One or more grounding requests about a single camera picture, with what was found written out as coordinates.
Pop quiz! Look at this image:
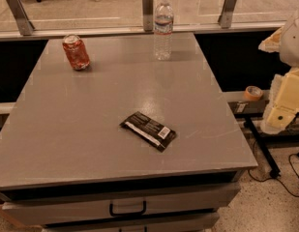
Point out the black snack bar wrapper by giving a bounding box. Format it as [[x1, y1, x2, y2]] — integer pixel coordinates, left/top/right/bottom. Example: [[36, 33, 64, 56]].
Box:
[[120, 111, 177, 152]]

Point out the black floor cable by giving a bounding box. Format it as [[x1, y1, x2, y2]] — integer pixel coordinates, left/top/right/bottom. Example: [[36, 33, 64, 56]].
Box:
[[247, 138, 299, 198]]

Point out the grey upper drawer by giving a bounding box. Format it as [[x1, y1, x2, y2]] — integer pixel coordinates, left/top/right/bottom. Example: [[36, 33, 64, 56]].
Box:
[[3, 183, 240, 225]]

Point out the right metal railing bracket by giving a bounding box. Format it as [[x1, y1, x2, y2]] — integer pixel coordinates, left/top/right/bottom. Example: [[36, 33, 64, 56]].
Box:
[[218, 0, 237, 29]]

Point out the middle metal railing bracket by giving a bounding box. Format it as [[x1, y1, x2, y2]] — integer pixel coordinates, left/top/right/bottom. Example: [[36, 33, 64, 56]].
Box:
[[142, 0, 153, 32]]

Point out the clear plastic water bottle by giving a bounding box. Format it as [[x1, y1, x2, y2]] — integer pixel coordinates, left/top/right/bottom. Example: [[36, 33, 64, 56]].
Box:
[[154, 0, 174, 60]]

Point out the red coke can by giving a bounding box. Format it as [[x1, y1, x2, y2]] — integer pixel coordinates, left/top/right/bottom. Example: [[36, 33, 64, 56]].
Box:
[[62, 34, 90, 71]]

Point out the metal railing bracket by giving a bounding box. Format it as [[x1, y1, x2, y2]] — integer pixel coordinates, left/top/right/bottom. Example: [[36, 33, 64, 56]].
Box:
[[218, 0, 237, 29], [142, 0, 153, 32], [6, 0, 35, 36]]

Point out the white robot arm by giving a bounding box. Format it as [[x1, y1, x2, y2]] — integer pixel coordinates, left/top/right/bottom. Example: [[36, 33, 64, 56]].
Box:
[[258, 8, 299, 134]]

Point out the left metal railing bracket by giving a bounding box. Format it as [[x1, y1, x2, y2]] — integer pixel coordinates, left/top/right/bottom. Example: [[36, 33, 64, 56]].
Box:
[[6, 0, 35, 36]]

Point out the orange tape roll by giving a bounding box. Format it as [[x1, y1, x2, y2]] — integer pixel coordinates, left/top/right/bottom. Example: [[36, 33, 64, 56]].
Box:
[[244, 86, 263, 102]]

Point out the grey lower drawer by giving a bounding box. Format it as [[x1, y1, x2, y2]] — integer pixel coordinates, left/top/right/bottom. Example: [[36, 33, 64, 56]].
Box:
[[42, 213, 220, 232]]

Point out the grey drawer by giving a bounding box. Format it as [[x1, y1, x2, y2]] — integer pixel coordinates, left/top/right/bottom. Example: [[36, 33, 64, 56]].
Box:
[[42, 213, 220, 232], [3, 183, 240, 225]]

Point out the black drawer handle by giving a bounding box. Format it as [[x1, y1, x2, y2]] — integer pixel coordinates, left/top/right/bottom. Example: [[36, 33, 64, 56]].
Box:
[[108, 201, 147, 218]]

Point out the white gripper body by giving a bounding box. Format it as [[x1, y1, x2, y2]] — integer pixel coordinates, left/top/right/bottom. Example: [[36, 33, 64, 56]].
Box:
[[260, 68, 299, 134]]

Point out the black metal stand leg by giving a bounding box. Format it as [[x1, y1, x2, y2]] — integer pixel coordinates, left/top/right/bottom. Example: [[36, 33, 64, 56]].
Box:
[[244, 117, 281, 179]]

